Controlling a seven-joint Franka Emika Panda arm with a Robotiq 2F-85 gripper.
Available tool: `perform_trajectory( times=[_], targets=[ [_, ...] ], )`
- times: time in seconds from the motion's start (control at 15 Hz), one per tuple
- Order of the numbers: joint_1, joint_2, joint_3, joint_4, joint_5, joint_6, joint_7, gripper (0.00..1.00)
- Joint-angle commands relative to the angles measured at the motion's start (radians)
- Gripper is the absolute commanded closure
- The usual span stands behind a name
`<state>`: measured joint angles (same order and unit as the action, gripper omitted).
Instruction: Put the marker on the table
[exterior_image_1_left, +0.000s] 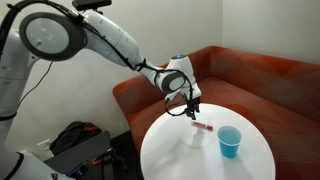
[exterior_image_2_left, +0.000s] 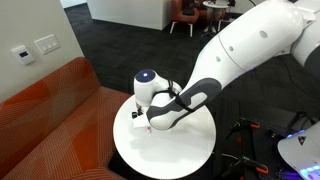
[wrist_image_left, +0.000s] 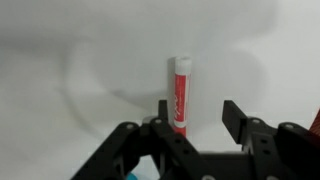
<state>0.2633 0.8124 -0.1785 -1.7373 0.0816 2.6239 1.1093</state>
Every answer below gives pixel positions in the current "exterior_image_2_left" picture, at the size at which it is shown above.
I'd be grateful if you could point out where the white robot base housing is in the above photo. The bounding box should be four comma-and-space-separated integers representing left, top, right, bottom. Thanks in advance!
277, 120, 320, 180

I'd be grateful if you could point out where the orange chair with white legs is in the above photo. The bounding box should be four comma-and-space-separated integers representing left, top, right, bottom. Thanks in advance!
169, 0, 202, 38

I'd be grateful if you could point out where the white counter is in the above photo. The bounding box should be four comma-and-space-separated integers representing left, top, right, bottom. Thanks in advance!
86, 0, 173, 31

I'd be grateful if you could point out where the small round white table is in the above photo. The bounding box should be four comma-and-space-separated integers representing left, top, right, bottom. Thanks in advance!
201, 0, 232, 34

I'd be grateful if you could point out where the orange patterned sofa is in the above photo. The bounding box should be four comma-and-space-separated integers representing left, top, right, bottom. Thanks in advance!
0, 56, 132, 180

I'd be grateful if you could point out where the black clamp with orange handle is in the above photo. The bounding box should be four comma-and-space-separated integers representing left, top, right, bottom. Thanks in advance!
221, 153, 270, 178
223, 117, 261, 141

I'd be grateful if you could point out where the white light switch plate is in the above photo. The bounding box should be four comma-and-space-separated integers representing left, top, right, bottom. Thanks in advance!
33, 33, 61, 55

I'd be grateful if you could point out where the black cable bundle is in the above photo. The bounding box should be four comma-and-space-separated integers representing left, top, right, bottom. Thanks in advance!
287, 110, 319, 133

